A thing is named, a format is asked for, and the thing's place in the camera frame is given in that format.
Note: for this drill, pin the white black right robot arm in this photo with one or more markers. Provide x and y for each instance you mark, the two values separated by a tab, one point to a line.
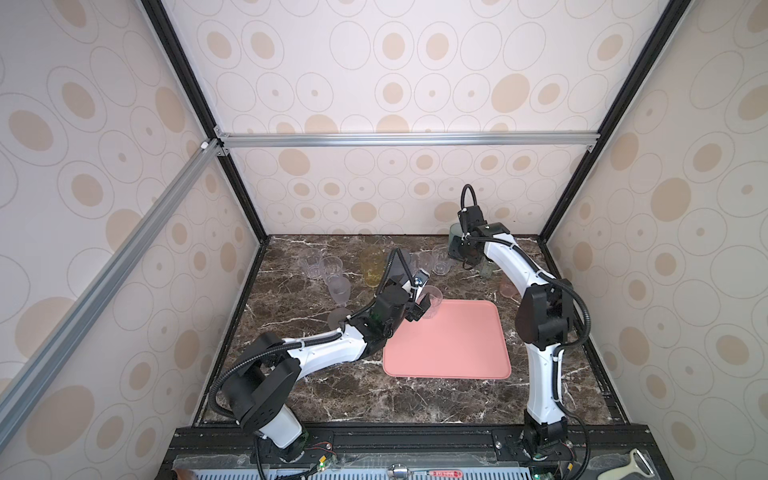
544	318

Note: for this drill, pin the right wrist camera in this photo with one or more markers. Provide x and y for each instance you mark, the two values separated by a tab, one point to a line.
471	218

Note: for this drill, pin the clear glass far left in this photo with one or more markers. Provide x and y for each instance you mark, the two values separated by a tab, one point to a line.
310	262

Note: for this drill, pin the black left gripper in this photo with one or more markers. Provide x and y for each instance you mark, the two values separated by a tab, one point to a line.
415	311

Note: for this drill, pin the black corner frame post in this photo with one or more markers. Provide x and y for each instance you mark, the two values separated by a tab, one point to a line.
160	22
648	56

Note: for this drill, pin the black corner frame post right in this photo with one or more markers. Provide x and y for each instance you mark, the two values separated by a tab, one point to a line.
648	56

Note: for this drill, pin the aluminium rail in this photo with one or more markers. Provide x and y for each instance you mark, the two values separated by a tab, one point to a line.
424	139
34	379

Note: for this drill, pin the pink plastic tray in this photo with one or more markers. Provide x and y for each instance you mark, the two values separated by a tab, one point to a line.
464	340

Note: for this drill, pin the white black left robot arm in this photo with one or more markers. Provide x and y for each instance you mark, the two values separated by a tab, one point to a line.
254	391

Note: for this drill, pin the aluminium rail back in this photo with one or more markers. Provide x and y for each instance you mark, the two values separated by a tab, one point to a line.
424	139

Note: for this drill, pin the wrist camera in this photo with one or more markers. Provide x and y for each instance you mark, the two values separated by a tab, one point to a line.
471	218
420	278

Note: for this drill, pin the pink short plastic cup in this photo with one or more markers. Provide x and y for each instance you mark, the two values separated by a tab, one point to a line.
507	289

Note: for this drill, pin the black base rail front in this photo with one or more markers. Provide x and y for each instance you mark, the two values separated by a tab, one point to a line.
406	451

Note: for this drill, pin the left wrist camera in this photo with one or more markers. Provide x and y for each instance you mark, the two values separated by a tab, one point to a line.
420	278

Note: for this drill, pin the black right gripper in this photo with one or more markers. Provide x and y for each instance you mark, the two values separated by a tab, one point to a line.
455	251

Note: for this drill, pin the white handled tool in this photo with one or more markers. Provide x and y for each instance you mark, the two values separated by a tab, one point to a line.
637	464

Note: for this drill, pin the tall yellow plastic tumbler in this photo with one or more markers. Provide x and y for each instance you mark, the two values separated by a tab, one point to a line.
373	264

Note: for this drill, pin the black corner frame post left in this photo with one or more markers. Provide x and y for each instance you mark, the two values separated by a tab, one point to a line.
160	22

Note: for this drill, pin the aluminium rail left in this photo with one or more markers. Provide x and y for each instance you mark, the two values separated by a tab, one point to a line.
34	379

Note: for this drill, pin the frosted clear cup near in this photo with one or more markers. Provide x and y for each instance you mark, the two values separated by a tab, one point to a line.
339	288

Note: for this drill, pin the tall teal textured tumbler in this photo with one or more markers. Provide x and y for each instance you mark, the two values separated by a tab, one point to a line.
455	242

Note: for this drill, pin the herb spice jar black lid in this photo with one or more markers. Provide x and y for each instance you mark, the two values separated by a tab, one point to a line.
486	269

